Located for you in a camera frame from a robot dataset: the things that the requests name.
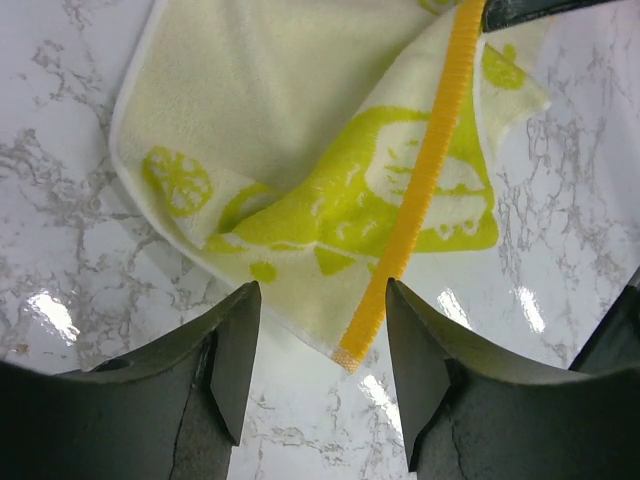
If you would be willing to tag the green frog pattern towel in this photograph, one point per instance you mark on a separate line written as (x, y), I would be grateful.
(284, 141)

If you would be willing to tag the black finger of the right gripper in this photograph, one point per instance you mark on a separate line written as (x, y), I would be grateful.
(502, 14)

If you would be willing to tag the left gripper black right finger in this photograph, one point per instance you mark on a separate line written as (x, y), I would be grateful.
(471, 409)

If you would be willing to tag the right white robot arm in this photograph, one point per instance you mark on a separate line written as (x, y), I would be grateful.
(615, 341)

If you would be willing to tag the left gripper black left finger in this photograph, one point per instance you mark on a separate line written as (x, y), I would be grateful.
(171, 409)

